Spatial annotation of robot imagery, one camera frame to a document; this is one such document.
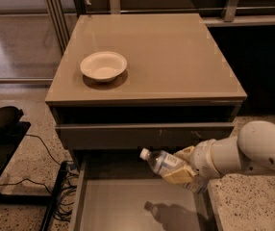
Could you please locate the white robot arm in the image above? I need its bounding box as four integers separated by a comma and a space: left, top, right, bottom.
162, 120, 275, 186

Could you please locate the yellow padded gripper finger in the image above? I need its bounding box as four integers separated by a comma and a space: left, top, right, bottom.
174, 145, 194, 162
162, 165, 198, 184

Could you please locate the black power cable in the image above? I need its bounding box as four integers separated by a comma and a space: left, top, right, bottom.
25, 133, 63, 166

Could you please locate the black stand with tray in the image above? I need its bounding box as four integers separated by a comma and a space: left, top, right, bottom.
0, 106, 50, 205

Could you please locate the open middle drawer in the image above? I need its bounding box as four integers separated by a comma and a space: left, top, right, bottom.
69, 153, 219, 231

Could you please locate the white paper bowl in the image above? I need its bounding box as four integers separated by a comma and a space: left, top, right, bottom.
80, 51, 127, 82

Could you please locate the closed top drawer front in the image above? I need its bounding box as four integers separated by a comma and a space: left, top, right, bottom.
56, 122, 234, 150

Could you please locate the black power strip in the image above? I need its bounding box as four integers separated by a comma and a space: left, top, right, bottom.
39, 161, 67, 231

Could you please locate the metal shelf frame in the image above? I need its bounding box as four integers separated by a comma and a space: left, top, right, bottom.
45, 0, 275, 49

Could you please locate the blue label plastic bottle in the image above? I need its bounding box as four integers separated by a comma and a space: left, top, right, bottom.
139, 148, 208, 193

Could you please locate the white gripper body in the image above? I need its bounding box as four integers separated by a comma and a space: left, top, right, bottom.
189, 140, 221, 179

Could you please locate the brown drawer cabinet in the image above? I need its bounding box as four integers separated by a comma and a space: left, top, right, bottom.
44, 13, 248, 231

